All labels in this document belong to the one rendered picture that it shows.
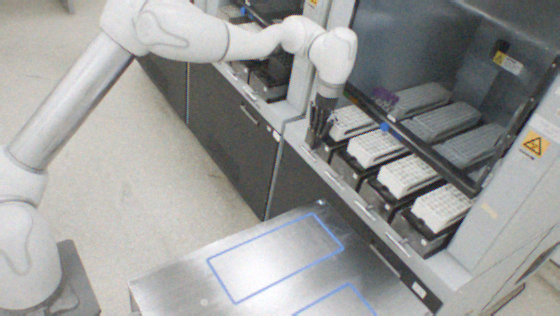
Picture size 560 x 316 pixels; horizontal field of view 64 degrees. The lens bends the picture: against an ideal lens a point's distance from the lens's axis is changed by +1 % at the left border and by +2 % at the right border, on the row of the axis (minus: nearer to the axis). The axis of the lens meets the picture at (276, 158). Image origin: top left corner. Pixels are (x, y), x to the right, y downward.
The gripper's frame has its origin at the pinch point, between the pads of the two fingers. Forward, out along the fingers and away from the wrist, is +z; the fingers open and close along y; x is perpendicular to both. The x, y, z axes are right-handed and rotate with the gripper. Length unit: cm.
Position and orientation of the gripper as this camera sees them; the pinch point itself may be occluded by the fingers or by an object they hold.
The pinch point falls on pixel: (315, 140)
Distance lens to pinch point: 159.2
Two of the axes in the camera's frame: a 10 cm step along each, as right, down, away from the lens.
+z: -1.5, 7.5, 6.5
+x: -8.2, 2.7, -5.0
